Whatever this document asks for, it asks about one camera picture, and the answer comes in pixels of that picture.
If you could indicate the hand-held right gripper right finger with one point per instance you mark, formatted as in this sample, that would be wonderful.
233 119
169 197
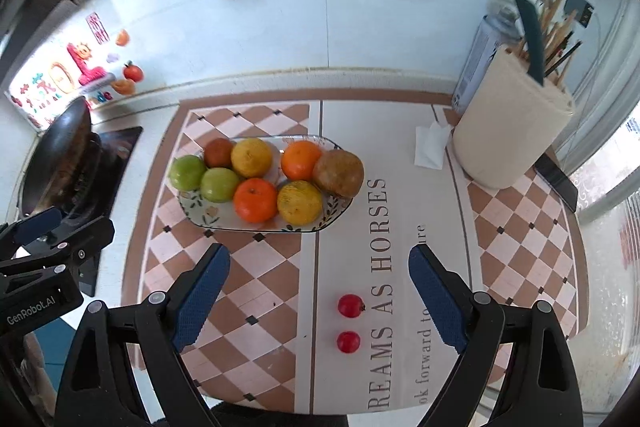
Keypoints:
440 302

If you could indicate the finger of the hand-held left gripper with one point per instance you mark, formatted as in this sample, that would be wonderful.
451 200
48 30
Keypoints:
80 239
37 221

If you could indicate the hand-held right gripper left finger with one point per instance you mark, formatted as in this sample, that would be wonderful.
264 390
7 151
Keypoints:
200 297

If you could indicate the oval patterned ceramic plate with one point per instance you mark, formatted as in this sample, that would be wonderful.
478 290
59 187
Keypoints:
210 214

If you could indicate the small red cherry tomato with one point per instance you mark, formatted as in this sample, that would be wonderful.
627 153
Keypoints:
348 342
351 306

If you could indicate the orange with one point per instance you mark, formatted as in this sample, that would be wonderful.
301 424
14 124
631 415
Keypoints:
255 200
300 160

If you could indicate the green apple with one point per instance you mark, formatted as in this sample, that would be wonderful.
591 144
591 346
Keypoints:
188 172
219 185

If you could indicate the yellow citrus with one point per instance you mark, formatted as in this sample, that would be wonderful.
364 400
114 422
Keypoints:
251 157
299 202

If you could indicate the small brown kiwi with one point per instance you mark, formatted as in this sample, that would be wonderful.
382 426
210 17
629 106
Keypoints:
218 152

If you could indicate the large brown pear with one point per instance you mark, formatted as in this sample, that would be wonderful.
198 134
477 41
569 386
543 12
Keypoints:
338 173

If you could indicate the checkered brown table mat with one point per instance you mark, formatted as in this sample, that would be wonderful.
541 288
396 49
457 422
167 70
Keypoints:
250 277

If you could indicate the black frying pan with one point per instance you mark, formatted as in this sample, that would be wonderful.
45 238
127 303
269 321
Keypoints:
60 147

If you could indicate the black gas stove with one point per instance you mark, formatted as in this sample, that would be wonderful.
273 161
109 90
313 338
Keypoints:
117 157

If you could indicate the white tissue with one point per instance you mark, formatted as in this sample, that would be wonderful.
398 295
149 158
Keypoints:
431 144

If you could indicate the black smartphone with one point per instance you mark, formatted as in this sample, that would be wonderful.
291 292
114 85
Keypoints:
556 182

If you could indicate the cream utensil holder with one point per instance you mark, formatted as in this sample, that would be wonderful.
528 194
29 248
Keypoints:
505 127

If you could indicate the white framed window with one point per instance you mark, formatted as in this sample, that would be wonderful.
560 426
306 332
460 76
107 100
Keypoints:
615 157

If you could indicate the grey spray can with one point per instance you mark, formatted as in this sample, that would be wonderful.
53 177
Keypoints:
480 57

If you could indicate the bundle of wooden chopsticks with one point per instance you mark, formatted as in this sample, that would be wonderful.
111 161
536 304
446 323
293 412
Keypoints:
556 32

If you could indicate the colourful wall sticker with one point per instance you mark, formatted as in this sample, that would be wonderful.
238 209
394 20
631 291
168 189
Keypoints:
75 72

